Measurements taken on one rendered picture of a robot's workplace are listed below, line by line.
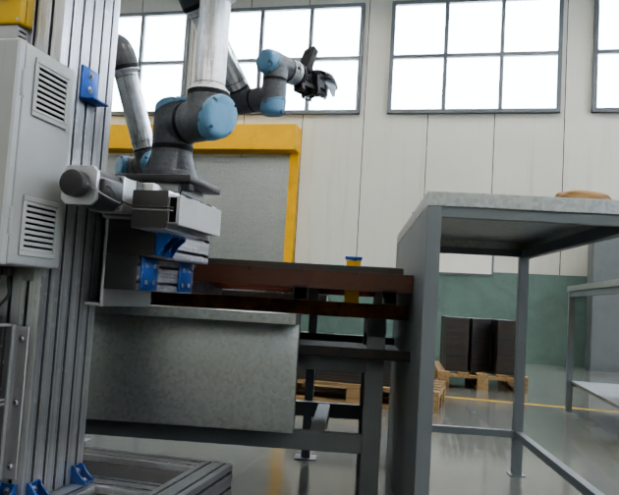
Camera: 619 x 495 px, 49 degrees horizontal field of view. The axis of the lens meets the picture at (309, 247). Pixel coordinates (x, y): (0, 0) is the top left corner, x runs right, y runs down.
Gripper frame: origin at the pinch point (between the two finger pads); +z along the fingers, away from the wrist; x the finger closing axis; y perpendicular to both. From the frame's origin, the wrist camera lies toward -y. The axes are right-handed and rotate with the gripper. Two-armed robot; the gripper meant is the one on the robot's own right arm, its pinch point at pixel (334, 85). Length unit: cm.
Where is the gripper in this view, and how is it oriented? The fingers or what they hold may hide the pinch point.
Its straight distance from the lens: 239.4
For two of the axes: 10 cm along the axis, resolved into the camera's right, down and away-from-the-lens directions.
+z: 6.3, 1.0, 7.7
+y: 0.4, 9.9, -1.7
